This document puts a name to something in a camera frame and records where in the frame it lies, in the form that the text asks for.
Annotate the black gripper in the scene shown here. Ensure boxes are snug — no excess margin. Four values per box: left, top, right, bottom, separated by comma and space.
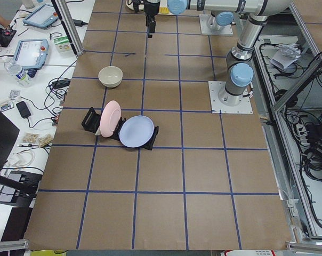
144, 0, 160, 26

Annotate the blue plate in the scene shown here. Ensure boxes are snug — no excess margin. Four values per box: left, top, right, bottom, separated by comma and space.
119, 115, 154, 148

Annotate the pink plate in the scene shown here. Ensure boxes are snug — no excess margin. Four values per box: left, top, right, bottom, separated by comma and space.
99, 100, 121, 138

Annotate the small cream plate in rack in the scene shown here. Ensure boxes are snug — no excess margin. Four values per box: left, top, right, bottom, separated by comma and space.
95, 128, 101, 136

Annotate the cream bowl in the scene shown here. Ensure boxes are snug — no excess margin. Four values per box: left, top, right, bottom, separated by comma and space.
98, 66, 123, 88

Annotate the green white carton box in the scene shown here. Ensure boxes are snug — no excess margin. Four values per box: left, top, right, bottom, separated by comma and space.
53, 36, 72, 53

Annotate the upper teach pendant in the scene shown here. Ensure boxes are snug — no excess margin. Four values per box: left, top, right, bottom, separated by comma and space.
23, 4, 58, 29

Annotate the teach pendant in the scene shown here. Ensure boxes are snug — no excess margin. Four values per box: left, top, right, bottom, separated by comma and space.
13, 39, 49, 70
23, 4, 58, 29

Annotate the lower teach pendant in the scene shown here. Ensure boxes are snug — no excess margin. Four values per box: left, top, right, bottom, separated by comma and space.
13, 39, 49, 70

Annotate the clear water bottle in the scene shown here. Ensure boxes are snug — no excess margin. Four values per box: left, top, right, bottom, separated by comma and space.
4, 58, 31, 87

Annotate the black power adapter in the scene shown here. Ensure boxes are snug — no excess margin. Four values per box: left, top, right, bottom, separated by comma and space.
16, 101, 31, 118

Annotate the black laptop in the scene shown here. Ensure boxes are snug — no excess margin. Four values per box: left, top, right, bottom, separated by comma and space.
0, 112, 20, 167

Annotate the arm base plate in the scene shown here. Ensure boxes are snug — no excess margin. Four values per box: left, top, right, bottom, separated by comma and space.
199, 14, 233, 36
208, 81, 253, 114

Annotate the aluminium frame post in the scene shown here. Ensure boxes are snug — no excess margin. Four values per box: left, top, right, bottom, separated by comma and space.
51, 0, 84, 56

